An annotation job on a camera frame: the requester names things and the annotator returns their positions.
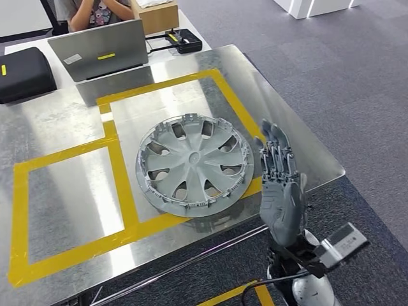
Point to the black office chair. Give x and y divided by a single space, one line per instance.
57 25

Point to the person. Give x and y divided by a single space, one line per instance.
83 12

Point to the white desk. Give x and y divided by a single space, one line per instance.
185 21

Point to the grey plastic wheel hubcap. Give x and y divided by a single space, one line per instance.
194 158

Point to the white platform block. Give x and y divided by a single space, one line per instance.
296 8

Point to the black power adapter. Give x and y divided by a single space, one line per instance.
191 42

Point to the yellow floor tape square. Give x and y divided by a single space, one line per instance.
265 295

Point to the stainless steel workbench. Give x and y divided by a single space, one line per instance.
63 202

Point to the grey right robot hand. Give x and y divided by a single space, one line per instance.
283 202

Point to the black case with yellow sticker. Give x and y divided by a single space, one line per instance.
26 74

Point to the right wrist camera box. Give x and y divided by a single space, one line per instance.
344 243

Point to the grey laptop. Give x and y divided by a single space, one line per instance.
102 46

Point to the cardboard box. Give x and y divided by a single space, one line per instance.
159 19

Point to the yellow workbench tape square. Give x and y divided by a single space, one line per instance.
159 84
19 219

